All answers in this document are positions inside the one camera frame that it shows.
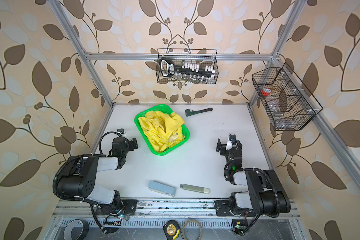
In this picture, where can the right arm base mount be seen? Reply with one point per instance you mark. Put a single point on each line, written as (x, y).
(224, 209)

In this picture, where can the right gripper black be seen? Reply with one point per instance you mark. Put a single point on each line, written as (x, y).
(222, 147)

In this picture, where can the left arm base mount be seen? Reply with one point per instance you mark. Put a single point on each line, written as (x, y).
(122, 207)

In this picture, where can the side wire basket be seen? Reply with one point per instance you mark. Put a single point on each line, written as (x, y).
(291, 105)

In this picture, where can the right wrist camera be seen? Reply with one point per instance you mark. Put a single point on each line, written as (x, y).
(233, 139)

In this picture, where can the yellow trousers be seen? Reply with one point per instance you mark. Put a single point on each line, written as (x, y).
(163, 130)

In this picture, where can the brown ring band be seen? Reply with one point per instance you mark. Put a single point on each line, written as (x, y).
(192, 230)

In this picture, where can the black tape roll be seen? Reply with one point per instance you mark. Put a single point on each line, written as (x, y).
(76, 230)

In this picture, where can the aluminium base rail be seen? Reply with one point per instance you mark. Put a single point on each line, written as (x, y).
(160, 208)

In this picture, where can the back wire basket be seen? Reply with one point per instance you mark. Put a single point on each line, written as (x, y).
(203, 57)

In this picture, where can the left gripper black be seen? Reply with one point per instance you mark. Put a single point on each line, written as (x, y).
(132, 143)

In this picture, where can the dark green pipe wrench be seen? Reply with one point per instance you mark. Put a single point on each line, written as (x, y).
(189, 112)

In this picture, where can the blue grey sharpening block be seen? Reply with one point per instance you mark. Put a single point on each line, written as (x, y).
(162, 188)

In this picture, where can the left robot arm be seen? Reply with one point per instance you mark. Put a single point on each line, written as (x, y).
(76, 178)

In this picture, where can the yellow black tape measure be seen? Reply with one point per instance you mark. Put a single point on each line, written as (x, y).
(172, 230)

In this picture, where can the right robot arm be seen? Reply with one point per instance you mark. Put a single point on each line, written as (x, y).
(265, 194)

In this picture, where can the pale green utility knife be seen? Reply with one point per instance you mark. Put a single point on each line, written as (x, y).
(196, 189)

